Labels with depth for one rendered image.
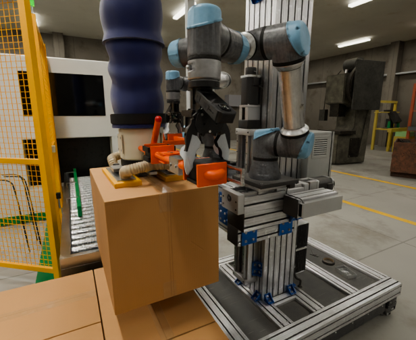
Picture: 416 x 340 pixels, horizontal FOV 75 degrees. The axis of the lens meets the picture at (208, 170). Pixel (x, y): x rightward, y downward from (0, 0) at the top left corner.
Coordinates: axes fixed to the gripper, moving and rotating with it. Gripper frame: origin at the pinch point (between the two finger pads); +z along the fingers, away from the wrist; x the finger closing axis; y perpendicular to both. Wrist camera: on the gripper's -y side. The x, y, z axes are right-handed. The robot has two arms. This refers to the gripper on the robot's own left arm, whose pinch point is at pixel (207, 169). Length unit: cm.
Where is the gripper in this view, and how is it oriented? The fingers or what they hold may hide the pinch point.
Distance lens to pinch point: 63.4
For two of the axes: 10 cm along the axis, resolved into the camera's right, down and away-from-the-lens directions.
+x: -8.8, 0.9, -4.7
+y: -4.7, -1.7, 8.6
